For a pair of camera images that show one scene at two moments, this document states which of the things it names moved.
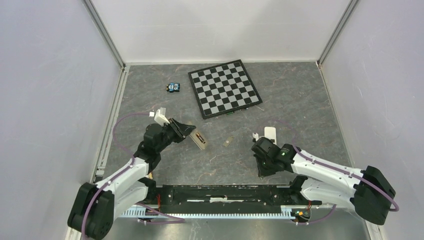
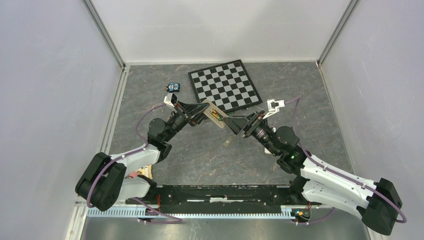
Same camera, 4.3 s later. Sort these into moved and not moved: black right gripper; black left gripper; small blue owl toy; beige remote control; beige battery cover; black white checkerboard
Moved: black right gripper; black left gripper; beige remote control
Not moved: beige battery cover; small blue owl toy; black white checkerboard
